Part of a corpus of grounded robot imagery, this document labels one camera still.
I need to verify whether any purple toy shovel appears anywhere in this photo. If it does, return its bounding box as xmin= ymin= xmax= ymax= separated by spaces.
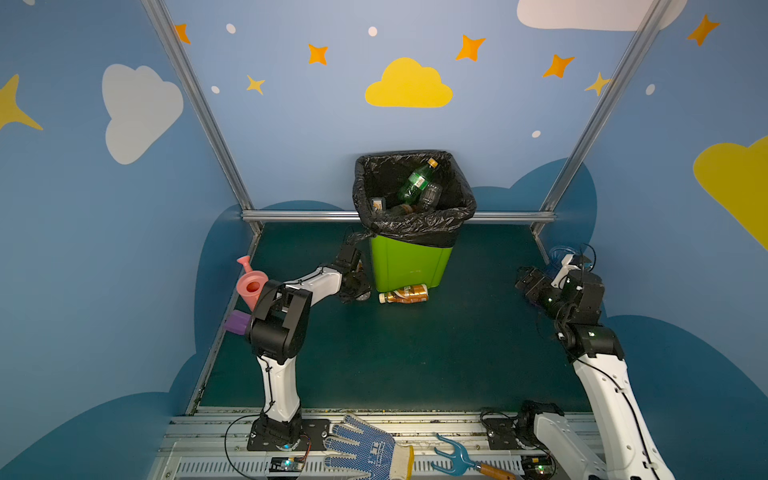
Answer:
xmin=224 ymin=310 xmax=251 ymax=336

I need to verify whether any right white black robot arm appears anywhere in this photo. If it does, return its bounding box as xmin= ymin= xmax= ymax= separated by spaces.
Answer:
xmin=515 ymin=267 xmax=674 ymax=479

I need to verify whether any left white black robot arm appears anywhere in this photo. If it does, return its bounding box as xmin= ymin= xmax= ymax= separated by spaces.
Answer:
xmin=245 ymin=249 xmax=371 ymax=435

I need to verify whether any black bin liner bag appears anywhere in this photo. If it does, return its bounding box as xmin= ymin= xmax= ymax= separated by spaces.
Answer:
xmin=352 ymin=150 xmax=477 ymax=248

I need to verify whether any green plastic waste bin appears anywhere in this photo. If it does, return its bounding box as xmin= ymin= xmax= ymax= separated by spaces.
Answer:
xmin=370 ymin=236 xmax=452 ymax=292

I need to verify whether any purple translucent plastic vase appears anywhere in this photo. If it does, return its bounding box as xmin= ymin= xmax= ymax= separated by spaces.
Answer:
xmin=548 ymin=245 xmax=581 ymax=268

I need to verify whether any long orange label red-cap bottle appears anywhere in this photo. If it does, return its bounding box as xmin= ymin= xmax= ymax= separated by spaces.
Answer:
xmin=386 ymin=204 xmax=414 ymax=217

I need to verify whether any white blue dotted work glove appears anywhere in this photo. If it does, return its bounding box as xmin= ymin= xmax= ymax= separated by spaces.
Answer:
xmin=324 ymin=414 xmax=415 ymax=480

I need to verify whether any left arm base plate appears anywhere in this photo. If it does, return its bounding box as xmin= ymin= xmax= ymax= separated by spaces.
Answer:
xmin=247 ymin=416 xmax=331 ymax=451

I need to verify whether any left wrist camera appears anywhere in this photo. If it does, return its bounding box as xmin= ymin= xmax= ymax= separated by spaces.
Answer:
xmin=332 ymin=244 xmax=362 ymax=275

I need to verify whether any gold label brown bottle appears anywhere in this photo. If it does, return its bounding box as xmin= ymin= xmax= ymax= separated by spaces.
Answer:
xmin=379 ymin=284 xmax=429 ymax=304

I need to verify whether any green soda bottle yellow cap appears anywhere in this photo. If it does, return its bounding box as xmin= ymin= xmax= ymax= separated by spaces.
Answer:
xmin=397 ymin=158 xmax=439 ymax=205

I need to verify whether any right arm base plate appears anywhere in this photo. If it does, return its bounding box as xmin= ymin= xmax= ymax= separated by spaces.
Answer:
xmin=479 ymin=411 xmax=538 ymax=450

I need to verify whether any pink plastic watering can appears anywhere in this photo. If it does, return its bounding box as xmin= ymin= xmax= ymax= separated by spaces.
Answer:
xmin=236 ymin=255 xmax=269 ymax=311

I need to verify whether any teal hand rake tool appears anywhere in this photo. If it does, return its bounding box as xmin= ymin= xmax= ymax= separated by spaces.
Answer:
xmin=430 ymin=434 xmax=518 ymax=480

